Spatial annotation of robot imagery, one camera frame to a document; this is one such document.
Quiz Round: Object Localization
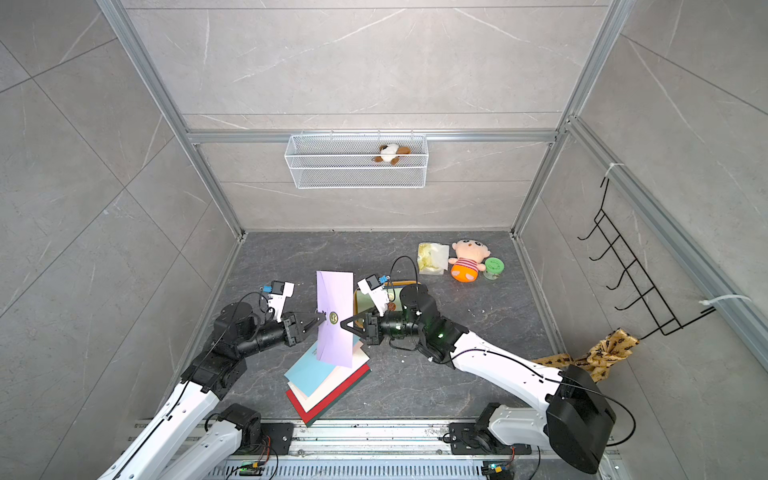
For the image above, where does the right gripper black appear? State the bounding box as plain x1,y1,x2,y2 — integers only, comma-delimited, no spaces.
343,304,426,346

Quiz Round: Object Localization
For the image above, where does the yellow plastic storage box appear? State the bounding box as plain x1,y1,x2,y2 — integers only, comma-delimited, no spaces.
354,280,415,317

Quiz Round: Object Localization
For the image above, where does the light green envelope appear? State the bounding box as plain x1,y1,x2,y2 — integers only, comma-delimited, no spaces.
355,287,388,316

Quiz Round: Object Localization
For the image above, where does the pink envelope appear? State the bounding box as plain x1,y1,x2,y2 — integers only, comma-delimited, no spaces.
334,342,369,384

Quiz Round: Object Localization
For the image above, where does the purple envelope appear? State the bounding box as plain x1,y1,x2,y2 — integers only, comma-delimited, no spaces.
316,271,355,367

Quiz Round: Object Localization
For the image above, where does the light blue envelope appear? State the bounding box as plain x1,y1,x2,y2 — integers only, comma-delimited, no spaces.
285,343,335,396

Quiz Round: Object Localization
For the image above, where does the cream white envelope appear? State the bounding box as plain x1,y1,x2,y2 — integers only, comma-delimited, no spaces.
287,369,339,410

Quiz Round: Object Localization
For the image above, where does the red envelope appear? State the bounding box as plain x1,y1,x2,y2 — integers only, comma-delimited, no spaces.
286,364,370,427

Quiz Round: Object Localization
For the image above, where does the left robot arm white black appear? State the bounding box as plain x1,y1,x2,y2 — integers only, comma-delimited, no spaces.
100,299,326,479

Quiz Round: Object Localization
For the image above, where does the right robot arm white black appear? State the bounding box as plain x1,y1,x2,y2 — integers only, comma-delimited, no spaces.
339,284,616,474

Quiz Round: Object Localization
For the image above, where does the dark green envelope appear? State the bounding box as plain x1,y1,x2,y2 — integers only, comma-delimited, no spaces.
302,371,372,428

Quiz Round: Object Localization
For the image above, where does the plush doll orange pink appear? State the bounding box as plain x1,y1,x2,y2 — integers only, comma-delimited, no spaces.
448,239,491,283

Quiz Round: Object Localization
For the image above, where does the green round lid container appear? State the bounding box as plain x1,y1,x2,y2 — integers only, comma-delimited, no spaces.
483,257,505,281

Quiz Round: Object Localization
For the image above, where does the left green circuit board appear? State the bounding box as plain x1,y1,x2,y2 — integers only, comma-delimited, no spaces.
237,464,264,477

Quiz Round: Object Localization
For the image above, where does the green circuit board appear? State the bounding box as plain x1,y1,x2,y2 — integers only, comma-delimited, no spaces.
481,462,515,480
237,464,264,477

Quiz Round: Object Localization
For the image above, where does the small brown white plush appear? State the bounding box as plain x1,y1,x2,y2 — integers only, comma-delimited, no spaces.
373,144,411,166

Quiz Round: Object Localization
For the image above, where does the right green circuit board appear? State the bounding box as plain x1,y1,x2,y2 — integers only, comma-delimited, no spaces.
481,462,515,480

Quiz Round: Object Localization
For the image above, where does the yellow black patterned cloth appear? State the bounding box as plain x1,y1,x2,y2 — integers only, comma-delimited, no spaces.
534,329,640,383

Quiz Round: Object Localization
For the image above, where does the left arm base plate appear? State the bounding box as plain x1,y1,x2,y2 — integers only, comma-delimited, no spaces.
257,421,295,457

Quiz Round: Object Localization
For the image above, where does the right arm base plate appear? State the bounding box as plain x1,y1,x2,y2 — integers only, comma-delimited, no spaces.
440,422,533,456

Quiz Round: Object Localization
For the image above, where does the white wire mesh basket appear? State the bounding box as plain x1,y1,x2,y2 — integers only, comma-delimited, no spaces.
284,132,429,189

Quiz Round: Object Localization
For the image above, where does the black wire hook rack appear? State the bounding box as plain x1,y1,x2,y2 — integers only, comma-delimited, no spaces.
577,178,716,340

